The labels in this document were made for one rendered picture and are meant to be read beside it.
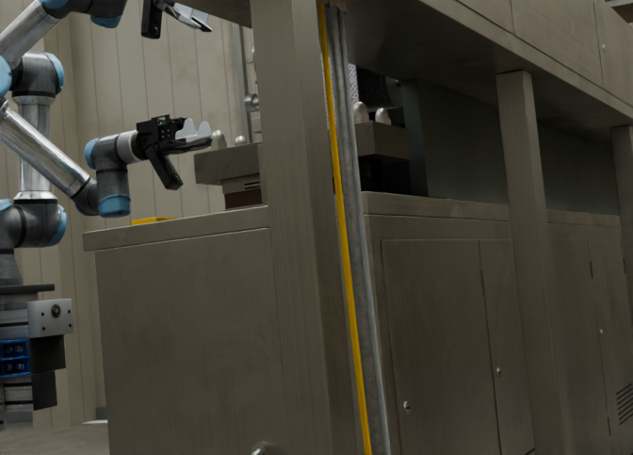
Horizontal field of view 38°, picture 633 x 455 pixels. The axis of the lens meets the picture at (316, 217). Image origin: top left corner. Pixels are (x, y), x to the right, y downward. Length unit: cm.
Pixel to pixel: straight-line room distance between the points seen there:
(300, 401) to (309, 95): 35
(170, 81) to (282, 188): 519
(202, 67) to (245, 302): 449
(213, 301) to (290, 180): 73
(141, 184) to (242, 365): 460
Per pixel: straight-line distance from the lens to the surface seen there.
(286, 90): 109
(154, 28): 229
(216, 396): 178
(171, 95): 623
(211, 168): 185
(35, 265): 641
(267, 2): 112
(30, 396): 245
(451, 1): 151
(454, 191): 198
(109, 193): 224
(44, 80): 266
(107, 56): 656
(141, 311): 188
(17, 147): 233
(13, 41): 248
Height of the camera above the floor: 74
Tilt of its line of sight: 4 degrees up
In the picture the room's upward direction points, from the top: 5 degrees counter-clockwise
